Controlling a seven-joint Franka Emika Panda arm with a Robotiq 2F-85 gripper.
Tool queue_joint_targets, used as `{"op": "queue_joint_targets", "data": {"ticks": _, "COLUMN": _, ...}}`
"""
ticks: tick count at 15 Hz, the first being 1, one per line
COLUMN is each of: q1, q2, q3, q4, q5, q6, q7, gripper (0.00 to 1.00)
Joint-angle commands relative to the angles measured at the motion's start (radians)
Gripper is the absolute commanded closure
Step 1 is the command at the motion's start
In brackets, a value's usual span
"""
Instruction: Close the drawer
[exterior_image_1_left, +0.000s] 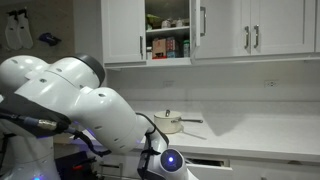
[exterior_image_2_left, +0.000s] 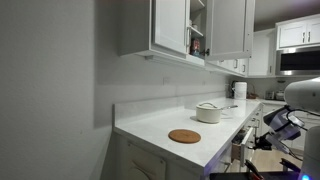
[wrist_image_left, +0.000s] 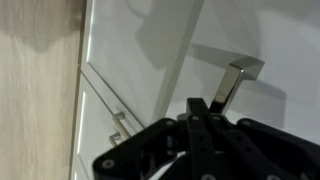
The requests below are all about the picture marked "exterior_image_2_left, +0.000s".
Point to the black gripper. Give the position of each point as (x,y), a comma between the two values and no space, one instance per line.
(266,141)

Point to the wooden drawer with white front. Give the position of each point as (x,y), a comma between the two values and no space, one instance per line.
(246,146)

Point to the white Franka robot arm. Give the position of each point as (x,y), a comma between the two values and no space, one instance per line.
(305,95)

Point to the white lower drawer front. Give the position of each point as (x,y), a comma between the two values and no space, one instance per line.
(223,160)

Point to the white kitchen drawer front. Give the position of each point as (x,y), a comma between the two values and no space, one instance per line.
(271,109)

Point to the white lower cabinet door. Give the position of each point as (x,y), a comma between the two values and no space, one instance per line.
(266,125)

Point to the white lower cabinet front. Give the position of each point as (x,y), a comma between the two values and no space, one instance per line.
(256,116)

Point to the brown wicker basket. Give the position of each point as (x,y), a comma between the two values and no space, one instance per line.
(252,95)

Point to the silver toaster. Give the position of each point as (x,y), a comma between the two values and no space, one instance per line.
(270,95)

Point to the silver countertop appliance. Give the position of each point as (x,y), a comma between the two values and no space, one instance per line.
(280,95)

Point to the cream saucepan lid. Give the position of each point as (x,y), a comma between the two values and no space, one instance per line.
(208,106)

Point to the round cork trivet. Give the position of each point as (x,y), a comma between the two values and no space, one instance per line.
(184,136)

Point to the closed white upper cabinet door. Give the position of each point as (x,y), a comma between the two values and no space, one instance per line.
(230,65)
(243,68)
(170,26)

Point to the tall white cabinet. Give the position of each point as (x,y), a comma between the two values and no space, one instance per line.
(261,53)

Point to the stainless steel microwave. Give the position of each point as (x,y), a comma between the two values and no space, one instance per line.
(298,61)

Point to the white cabinet end panel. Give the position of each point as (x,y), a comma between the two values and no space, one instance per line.
(146,163)

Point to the red and blue food box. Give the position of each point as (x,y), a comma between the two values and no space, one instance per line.
(195,46)

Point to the small white cabinet door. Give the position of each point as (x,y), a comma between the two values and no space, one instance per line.
(314,31)
(291,34)

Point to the open white upper cabinet door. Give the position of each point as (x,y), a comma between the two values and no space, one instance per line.
(228,30)

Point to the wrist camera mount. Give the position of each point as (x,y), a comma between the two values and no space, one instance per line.
(283,124)

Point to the white wall outlet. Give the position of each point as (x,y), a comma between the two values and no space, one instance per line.
(166,80)

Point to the white upper cabinet frame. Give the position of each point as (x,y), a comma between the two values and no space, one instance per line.
(166,56)

